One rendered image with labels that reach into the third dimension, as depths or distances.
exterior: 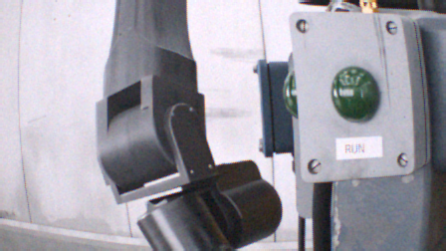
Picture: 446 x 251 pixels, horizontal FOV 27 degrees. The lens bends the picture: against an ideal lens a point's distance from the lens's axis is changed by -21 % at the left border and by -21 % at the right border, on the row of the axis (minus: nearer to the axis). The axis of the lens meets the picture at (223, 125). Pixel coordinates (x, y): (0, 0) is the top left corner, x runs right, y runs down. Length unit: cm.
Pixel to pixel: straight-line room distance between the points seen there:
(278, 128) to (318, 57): 50
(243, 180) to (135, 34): 15
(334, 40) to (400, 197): 11
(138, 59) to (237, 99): 560
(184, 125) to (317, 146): 26
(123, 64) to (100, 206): 617
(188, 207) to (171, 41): 13
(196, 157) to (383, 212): 25
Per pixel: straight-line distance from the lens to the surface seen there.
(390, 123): 56
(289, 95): 59
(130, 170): 84
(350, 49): 57
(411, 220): 61
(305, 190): 106
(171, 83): 84
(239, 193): 88
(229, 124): 647
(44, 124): 725
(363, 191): 62
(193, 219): 82
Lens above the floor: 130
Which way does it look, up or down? 3 degrees down
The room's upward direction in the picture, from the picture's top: 4 degrees counter-clockwise
